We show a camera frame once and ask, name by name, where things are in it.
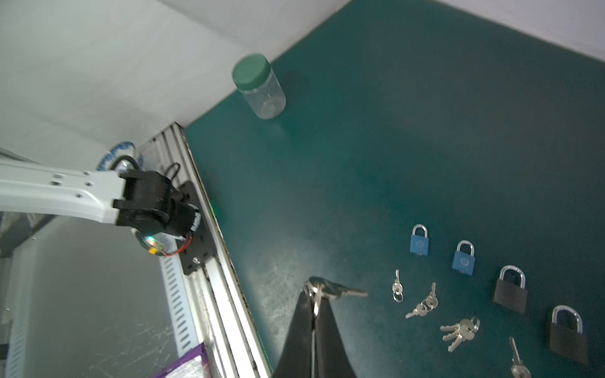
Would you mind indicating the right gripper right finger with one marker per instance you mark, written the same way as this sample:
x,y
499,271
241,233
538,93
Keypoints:
x,y
331,359

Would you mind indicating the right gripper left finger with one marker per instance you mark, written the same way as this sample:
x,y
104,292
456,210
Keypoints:
x,y
296,357

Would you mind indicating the silver key bunch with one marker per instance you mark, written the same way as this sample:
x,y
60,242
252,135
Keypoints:
x,y
518,368
464,330
426,306

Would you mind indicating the small blue padlock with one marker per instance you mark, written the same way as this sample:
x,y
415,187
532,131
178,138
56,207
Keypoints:
x,y
419,244

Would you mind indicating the blue padlock with keys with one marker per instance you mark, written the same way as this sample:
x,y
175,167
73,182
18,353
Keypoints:
x,y
464,259

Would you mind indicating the black padlock with keys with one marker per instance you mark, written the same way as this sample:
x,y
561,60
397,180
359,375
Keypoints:
x,y
512,296

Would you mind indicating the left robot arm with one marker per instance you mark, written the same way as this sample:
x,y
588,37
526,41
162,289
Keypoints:
x,y
144,200

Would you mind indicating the green table mat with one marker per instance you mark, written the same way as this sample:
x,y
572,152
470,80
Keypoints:
x,y
411,112

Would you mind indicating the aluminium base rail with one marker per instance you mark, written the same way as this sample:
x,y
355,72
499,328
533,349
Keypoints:
x,y
221,314

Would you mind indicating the white cable duct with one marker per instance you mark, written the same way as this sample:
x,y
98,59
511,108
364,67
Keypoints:
x,y
182,320

